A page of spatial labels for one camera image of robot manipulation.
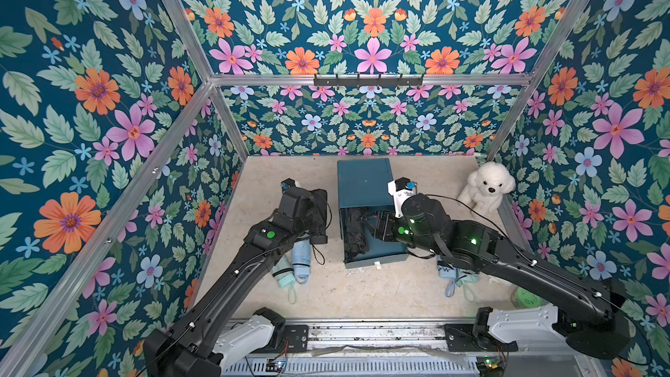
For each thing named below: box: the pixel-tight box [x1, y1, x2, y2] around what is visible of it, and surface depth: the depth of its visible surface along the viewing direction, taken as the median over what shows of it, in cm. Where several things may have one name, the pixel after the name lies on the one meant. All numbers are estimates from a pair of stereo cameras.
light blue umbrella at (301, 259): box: [291, 237, 312, 285], surface depth 87 cm
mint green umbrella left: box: [270, 253, 297, 305], surface depth 85 cm
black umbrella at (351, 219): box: [340, 206, 364, 264], surface depth 75 cm
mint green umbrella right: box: [455, 269, 481, 303], surface depth 84 cm
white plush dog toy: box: [458, 161, 516, 218], surface depth 92 cm
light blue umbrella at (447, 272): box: [437, 255, 458, 298], surface depth 84 cm
